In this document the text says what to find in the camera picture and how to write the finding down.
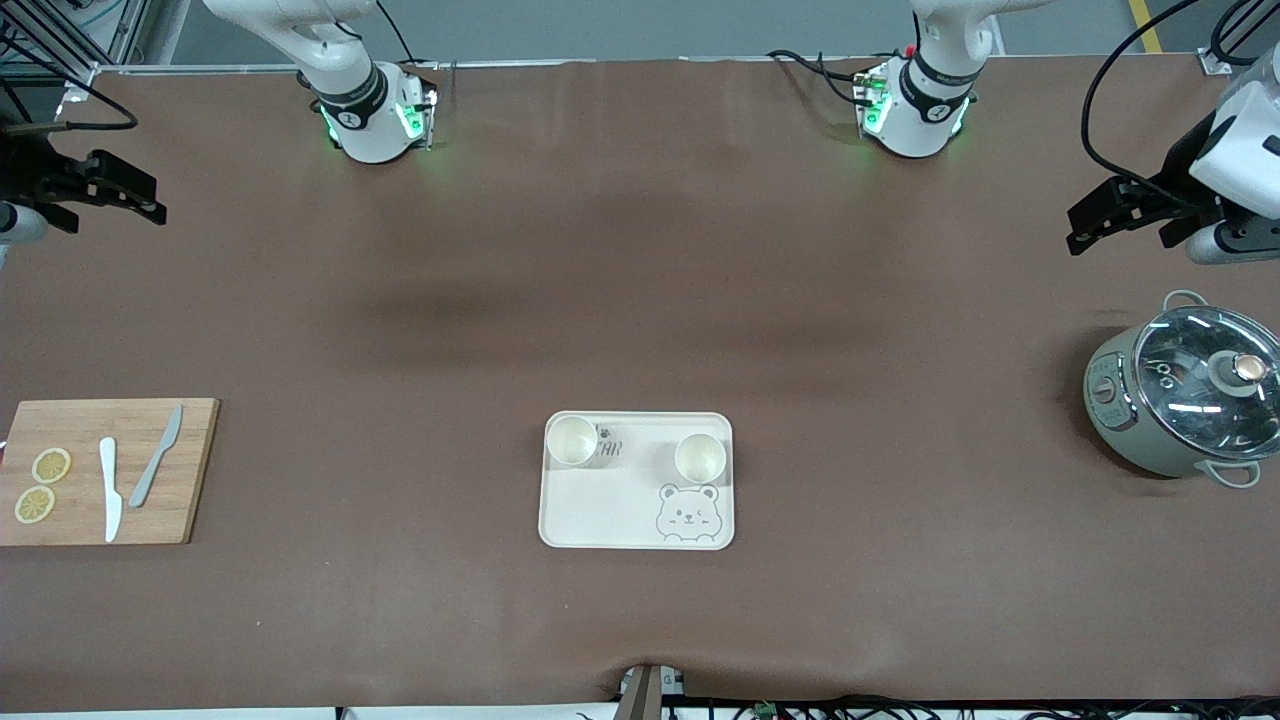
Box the white plastic knife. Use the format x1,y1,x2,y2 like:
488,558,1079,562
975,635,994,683
98,437,124,544

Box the white plastic cup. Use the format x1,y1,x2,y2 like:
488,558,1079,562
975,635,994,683
546,415,601,469
673,432,729,485

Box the grey plastic knife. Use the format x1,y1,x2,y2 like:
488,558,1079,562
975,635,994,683
128,404,185,509

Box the black arm base cable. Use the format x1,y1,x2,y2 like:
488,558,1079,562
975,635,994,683
766,48,876,106
375,0,441,73

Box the grey camera stand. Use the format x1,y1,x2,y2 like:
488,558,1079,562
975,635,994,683
618,663,689,720

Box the grey-green electric cooking pot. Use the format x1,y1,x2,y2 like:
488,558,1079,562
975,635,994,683
1083,290,1280,489

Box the beige bear print tray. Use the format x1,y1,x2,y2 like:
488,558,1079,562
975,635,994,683
538,411,736,551

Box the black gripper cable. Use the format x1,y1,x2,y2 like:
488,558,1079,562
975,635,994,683
1080,0,1201,206
0,60,138,133

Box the wooden cutting board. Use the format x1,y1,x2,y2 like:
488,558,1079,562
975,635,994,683
0,398,221,547

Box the glass pot lid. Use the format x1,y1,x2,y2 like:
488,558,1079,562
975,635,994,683
1133,305,1280,461

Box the black cable loop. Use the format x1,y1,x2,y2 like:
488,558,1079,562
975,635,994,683
1208,0,1280,67

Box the brown table mat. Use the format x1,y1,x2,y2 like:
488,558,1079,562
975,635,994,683
0,55,1280,713

